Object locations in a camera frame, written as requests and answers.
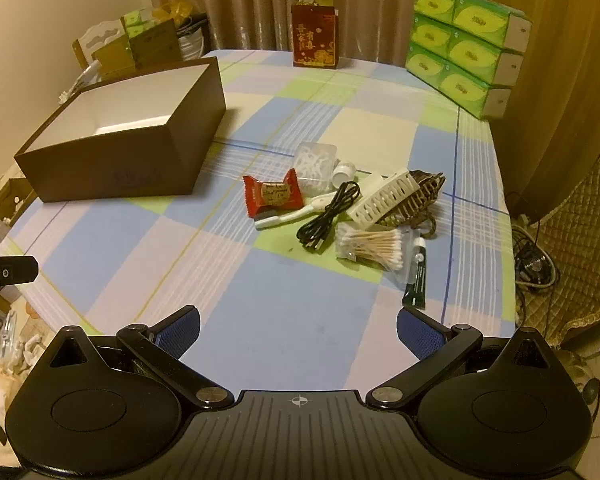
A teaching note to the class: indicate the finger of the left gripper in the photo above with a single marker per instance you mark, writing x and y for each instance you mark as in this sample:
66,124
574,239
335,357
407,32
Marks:
16,270

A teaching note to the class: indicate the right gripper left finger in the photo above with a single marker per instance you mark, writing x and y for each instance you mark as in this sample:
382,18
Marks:
158,349

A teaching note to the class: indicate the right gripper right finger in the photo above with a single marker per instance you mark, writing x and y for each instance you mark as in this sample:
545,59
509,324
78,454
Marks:
440,351

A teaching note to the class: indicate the green tube white cap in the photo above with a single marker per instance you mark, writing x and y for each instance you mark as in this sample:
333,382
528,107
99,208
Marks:
415,287

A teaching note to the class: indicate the cotton swab bag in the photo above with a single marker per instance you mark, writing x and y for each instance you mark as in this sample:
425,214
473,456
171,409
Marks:
390,248

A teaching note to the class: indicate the bronze metal hair clip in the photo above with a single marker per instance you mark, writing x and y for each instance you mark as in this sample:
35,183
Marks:
414,211

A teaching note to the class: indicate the red snack packet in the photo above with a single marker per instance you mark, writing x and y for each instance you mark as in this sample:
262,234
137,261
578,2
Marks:
263,196

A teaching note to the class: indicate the white curved device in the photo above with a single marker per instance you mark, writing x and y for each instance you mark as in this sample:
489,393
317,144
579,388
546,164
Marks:
315,205

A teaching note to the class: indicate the white pill bottle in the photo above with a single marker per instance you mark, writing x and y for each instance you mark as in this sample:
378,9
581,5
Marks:
343,172

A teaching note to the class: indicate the clear floss pick box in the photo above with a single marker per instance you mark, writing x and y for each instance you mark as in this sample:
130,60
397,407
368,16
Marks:
314,164

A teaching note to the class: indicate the checked tablecloth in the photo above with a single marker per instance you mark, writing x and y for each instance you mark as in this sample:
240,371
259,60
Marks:
281,311

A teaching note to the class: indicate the quilted chair cushion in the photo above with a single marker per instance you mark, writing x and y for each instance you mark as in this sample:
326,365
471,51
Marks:
570,234

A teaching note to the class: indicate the brown cardboard box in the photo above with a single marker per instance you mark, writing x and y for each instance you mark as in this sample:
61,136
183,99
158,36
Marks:
142,135

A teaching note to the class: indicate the brown paper bags pile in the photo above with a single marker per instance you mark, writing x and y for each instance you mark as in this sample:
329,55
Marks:
144,38

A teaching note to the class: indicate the green tissue box stack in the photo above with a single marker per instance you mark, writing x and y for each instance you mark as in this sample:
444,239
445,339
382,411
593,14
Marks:
471,51

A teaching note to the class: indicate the red gift bag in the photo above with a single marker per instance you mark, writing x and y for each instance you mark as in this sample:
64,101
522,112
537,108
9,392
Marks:
314,30

